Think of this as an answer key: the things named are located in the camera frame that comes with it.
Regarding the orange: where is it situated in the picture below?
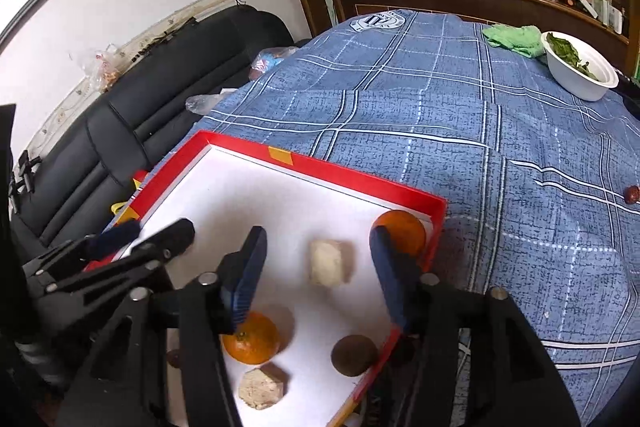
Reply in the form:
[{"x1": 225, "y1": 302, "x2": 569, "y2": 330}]
[
  {"x1": 221, "y1": 312, "x2": 281, "y2": 366},
  {"x1": 374, "y1": 210, "x2": 427, "y2": 258}
]

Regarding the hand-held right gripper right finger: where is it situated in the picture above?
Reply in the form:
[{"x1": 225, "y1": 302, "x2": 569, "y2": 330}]
[{"x1": 369, "y1": 226, "x2": 581, "y2": 427}]

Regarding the white bowl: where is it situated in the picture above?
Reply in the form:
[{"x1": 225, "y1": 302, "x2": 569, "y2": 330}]
[{"x1": 541, "y1": 31, "x2": 620, "y2": 102}]

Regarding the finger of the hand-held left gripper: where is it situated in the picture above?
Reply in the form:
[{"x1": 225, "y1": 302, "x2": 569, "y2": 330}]
[
  {"x1": 35, "y1": 218, "x2": 196, "y2": 308},
  {"x1": 22, "y1": 221, "x2": 142, "y2": 279}
]

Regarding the crumpled plastic bag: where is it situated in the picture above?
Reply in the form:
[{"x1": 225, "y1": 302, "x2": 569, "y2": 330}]
[{"x1": 75, "y1": 44, "x2": 126, "y2": 92}]

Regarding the rough beige cube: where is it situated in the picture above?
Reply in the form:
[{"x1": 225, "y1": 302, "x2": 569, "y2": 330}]
[{"x1": 238, "y1": 363, "x2": 290, "y2": 410}]

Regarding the cream white cube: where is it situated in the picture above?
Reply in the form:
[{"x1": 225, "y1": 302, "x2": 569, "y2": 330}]
[{"x1": 307, "y1": 239, "x2": 353, "y2": 289}]

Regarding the brown kiwi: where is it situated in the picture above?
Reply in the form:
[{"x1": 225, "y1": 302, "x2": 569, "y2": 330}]
[{"x1": 331, "y1": 335, "x2": 379, "y2": 378}]

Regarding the red box with white inside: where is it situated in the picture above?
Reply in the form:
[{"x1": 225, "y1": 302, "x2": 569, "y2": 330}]
[{"x1": 82, "y1": 130, "x2": 448, "y2": 427}]

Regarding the green cloth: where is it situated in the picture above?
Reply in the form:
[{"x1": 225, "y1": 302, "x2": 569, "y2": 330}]
[{"x1": 482, "y1": 24, "x2": 547, "y2": 58}]

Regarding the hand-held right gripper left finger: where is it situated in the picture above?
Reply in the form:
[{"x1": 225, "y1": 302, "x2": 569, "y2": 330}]
[{"x1": 55, "y1": 226, "x2": 268, "y2": 427}]

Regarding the black leather sofa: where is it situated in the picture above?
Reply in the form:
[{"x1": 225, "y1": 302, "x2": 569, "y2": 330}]
[{"x1": 10, "y1": 4, "x2": 296, "y2": 248}]

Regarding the blue plaid tablecloth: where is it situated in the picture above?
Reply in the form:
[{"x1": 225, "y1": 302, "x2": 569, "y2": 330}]
[{"x1": 187, "y1": 9, "x2": 640, "y2": 427}]

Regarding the clear plastic bag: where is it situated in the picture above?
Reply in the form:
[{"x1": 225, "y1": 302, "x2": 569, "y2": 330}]
[{"x1": 186, "y1": 89, "x2": 238, "y2": 115}]

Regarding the colourful snack packet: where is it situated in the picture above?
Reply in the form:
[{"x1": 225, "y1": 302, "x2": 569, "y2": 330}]
[{"x1": 248, "y1": 47, "x2": 300, "y2": 80}]

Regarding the green leafy vegetable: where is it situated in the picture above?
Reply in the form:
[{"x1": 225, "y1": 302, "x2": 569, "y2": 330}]
[{"x1": 546, "y1": 33, "x2": 598, "y2": 80}]

